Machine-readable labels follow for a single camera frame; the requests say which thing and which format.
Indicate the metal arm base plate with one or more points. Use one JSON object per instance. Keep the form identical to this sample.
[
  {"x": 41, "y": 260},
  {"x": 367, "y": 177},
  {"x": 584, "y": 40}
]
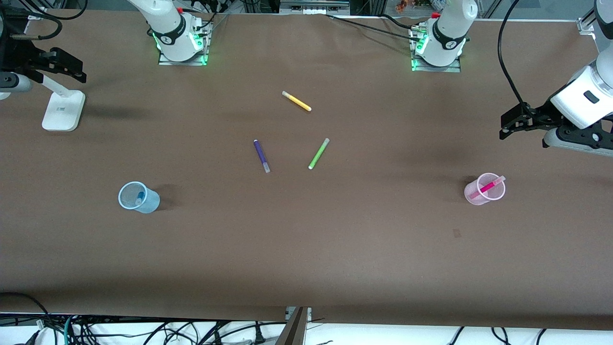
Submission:
[
  {"x": 431, "y": 69},
  {"x": 191, "y": 61}
]

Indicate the yellow marker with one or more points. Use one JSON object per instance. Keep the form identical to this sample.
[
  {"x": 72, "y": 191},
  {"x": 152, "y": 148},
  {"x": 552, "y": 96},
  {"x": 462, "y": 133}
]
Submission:
[{"x": 297, "y": 101}]

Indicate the pink plastic cup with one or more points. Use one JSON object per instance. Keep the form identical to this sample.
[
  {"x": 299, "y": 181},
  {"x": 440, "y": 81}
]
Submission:
[{"x": 471, "y": 197}]

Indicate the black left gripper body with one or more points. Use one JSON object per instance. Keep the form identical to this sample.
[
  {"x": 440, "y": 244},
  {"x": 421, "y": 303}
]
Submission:
[{"x": 540, "y": 114}]

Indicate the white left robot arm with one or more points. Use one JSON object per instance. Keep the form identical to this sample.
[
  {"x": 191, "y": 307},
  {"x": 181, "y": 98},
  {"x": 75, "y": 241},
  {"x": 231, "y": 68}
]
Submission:
[{"x": 448, "y": 28}]

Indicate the aluminium frame profile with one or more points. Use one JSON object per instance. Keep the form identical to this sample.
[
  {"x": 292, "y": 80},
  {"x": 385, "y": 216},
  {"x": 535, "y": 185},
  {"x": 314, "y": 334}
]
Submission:
[
  {"x": 586, "y": 24},
  {"x": 37, "y": 9}
]

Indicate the green marker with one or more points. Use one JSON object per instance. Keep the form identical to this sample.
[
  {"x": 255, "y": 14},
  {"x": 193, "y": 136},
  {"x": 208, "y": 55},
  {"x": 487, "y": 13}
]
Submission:
[{"x": 318, "y": 154}]

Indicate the white desk stand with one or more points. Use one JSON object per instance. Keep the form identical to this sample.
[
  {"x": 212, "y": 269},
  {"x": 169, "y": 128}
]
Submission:
[{"x": 62, "y": 112}]

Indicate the metal table beam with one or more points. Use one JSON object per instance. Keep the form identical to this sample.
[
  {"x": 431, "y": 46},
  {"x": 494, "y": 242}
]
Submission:
[{"x": 292, "y": 330}]

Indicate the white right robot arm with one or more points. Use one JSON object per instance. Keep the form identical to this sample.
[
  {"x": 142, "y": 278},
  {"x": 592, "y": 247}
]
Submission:
[{"x": 167, "y": 24}]

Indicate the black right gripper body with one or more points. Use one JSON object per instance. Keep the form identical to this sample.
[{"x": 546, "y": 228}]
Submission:
[{"x": 19, "y": 59}]

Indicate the purple marker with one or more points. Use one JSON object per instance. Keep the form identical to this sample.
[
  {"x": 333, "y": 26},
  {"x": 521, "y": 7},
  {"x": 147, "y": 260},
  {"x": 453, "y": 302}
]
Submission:
[{"x": 260, "y": 153}]

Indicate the grey metal box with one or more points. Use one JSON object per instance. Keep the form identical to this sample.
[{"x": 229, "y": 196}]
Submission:
[{"x": 313, "y": 5}]

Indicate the blue marker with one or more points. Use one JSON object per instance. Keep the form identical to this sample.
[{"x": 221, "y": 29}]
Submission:
[{"x": 140, "y": 196}]

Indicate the blue plastic cup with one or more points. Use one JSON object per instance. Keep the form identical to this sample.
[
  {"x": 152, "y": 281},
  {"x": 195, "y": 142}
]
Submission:
[{"x": 151, "y": 205}]

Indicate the pink marker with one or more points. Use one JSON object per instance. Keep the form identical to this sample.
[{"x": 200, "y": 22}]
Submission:
[{"x": 488, "y": 187}]

